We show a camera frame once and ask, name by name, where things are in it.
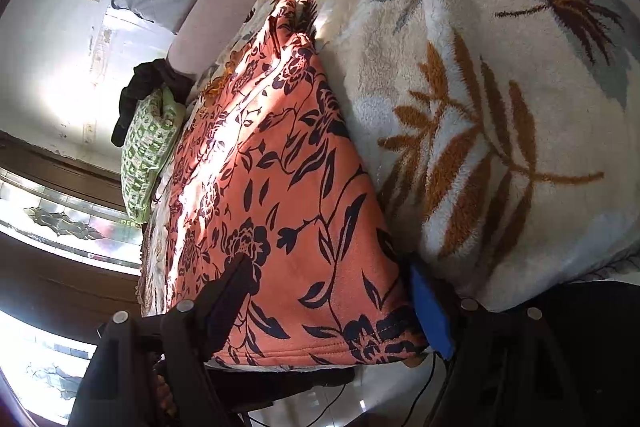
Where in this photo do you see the frosted glass window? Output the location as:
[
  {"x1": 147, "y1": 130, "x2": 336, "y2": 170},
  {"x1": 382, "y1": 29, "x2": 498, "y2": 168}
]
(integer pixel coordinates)
[{"x1": 0, "y1": 169, "x2": 143, "y2": 425}]

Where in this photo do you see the black cloth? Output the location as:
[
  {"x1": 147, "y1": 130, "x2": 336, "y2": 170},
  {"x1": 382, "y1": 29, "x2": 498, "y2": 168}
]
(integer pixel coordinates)
[{"x1": 111, "y1": 59, "x2": 197, "y2": 148}]

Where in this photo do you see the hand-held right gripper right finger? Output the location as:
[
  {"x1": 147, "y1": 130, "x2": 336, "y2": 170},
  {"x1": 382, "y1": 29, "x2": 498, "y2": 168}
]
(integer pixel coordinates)
[{"x1": 407, "y1": 261, "x2": 588, "y2": 427}]

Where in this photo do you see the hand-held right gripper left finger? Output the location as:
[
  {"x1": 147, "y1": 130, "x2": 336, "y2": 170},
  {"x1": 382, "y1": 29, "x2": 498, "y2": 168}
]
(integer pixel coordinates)
[{"x1": 69, "y1": 253, "x2": 258, "y2": 427}]

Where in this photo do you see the orange floral garment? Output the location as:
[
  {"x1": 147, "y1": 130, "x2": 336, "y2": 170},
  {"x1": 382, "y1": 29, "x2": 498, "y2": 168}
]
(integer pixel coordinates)
[{"x1": 164, "y1": 0, "x2": 432, "y2": 368}]

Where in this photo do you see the green patterned pillow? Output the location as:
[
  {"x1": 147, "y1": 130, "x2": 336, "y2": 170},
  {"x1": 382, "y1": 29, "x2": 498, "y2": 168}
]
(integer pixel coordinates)
[{"x1": 120, "y1": 87, "x2": 187, "y2": 225}]

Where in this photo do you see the cream leaf-print fleece blanket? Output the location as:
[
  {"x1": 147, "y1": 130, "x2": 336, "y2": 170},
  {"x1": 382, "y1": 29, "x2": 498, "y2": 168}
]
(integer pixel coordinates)
[{"x1": 137, "y1": 0, "x2": 640, "y2": 315}]

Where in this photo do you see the black cable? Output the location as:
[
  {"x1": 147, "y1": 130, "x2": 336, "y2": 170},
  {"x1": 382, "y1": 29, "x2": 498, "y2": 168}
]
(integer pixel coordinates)
[{"x1": 397, "y1": 351, "x2": 443, "y2": 427}]

